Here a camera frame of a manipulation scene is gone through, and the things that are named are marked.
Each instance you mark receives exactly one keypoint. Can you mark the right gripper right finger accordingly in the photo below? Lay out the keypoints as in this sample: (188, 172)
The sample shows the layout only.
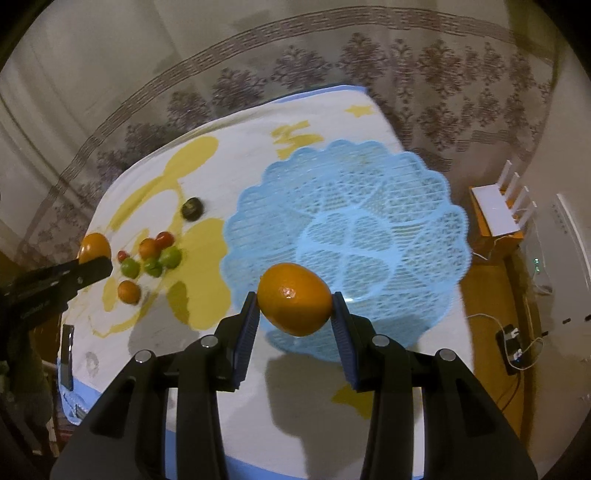
(371, 361)

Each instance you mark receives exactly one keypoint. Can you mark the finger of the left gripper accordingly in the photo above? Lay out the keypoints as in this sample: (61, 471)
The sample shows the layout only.
(80, 275)

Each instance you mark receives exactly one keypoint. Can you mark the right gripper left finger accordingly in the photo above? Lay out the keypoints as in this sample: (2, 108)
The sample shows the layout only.
(228, 351)

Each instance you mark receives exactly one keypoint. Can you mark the small red tomato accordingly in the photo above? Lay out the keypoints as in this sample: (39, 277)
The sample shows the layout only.
(122, 256)

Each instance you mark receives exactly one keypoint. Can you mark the small orange mandarin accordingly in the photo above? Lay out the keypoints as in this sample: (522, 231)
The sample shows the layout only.
(129, 292)

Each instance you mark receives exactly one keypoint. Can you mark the yellow green tomato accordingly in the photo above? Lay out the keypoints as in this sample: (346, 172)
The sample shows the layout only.
(130, 268)

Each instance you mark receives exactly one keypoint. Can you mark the large orange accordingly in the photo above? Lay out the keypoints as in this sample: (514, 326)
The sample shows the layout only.
(294, 299)

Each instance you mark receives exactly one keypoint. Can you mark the orange tomato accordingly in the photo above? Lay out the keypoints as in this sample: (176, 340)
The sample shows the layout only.
(148, 249)

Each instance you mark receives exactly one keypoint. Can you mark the small green tomato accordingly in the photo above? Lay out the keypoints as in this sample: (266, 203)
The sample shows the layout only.
(152, 267)

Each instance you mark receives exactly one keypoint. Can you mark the red cherry tomato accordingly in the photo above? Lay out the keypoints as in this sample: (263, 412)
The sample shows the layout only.
(164, 240)

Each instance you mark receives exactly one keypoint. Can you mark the dark brown passion fruit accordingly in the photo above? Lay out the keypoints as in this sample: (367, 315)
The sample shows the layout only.
(192, 209)

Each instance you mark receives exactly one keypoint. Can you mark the blue plastic lattice basket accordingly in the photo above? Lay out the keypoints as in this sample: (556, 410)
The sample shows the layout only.
(379, 227)

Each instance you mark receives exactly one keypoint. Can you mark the black power strip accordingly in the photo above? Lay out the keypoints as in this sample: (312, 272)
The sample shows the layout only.
(510, 347)

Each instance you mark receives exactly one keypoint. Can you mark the orange cardboard box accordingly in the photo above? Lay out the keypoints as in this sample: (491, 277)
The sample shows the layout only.
(486, 248)

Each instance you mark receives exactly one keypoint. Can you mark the white wifi router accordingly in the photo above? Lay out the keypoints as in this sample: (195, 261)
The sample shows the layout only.
(506, 205)

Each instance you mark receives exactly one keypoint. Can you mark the patterned beige curtain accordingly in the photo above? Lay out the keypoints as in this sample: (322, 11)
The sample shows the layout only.
(90, 87)

